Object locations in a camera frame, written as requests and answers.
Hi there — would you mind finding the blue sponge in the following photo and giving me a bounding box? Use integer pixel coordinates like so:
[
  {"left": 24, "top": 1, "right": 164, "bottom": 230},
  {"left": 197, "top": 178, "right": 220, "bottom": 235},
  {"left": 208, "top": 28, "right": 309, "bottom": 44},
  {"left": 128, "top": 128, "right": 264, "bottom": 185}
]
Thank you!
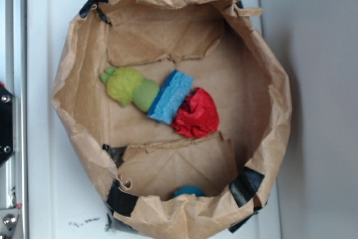
[{"left": 147, "top": 70, "right": 194, "bottom": 125}]

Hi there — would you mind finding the red crumpled cloth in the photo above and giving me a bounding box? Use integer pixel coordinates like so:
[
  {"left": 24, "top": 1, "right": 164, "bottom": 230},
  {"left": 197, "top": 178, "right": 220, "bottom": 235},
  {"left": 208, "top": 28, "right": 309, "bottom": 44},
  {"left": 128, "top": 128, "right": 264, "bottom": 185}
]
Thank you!
[{"left": 171, "top": 87, "right": 220, "bottom": 138}]

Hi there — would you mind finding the green plush toy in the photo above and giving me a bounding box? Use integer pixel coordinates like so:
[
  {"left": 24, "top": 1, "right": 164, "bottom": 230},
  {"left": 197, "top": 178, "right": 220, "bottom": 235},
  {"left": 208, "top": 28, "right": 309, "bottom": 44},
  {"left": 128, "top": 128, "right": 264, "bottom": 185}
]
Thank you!
[{"left": 100, "top": 67, "right": 160, "bottom": 113}]

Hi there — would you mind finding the brown paper bag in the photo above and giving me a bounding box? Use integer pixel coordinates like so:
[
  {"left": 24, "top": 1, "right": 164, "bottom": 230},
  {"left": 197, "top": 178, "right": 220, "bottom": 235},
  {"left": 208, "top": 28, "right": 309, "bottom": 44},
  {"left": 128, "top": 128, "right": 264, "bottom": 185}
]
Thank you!
[{"left": 51, "top": 0, "right": 292, "bottom": 238}]

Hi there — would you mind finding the blue ball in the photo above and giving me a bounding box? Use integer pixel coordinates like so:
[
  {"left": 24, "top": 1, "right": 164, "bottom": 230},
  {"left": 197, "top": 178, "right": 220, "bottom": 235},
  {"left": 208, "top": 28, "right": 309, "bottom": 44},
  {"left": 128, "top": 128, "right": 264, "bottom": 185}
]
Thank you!
[{"left": 173, "top": 185, "right": 206, "bottom": 197}]

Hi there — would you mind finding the black mounting plate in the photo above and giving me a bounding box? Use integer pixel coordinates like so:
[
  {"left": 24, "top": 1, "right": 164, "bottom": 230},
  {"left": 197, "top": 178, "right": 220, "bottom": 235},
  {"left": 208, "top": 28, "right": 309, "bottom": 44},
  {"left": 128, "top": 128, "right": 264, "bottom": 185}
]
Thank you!
[{"left": 0, "top": 82, "right": 13, "bottom": 166}]

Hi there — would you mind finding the metal corner bracket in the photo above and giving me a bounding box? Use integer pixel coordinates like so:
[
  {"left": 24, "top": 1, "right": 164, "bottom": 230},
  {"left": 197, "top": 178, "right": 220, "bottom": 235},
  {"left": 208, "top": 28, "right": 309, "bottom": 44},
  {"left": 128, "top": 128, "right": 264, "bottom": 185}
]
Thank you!
[{"left": 0, "top": 208, "right": 22, "bottom": 238}]

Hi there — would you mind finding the aluminium frame rail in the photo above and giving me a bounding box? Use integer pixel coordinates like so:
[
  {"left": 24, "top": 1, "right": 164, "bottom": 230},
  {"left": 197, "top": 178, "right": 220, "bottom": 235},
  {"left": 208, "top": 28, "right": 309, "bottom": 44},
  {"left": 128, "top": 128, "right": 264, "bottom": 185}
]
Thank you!
[{"left": 1, "top": 0, "right": 29, "bottom": 238}]

